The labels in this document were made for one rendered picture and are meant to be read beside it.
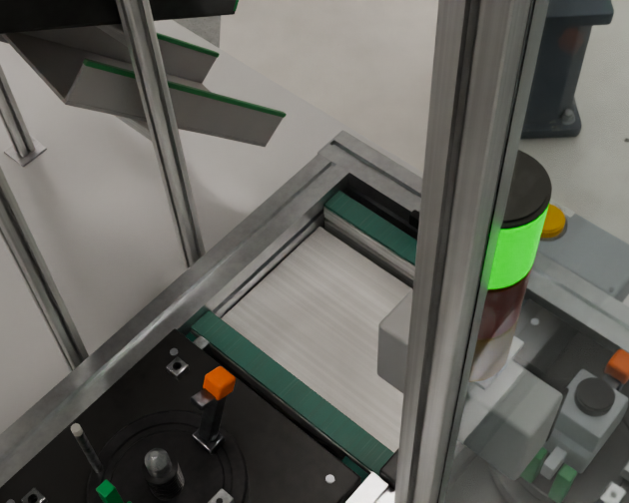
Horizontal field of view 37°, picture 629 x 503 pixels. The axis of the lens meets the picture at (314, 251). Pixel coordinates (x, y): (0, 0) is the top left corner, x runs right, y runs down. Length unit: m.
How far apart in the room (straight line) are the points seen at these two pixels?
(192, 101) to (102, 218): 0.30
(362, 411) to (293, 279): 0.17
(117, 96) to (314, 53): 0.52
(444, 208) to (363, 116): 0.84
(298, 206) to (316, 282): 0.09
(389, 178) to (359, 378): 0.24
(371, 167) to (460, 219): 0.66
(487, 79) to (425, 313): 0.18
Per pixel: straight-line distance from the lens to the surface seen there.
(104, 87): 0.86
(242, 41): 1.37
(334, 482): 0.85
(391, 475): 0.86
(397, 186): 1.05
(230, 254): 1.00
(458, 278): 0.45
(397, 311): 0.62
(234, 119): 0.99
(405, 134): 1.23
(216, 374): 0.79
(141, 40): 0.81
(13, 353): 1.10
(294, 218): 1.02
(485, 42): 0.34
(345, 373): 0.96
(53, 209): 1.21
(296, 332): 0.99
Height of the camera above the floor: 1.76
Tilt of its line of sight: 54 degrees down
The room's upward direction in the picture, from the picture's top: 4 degrees counter-clockwise
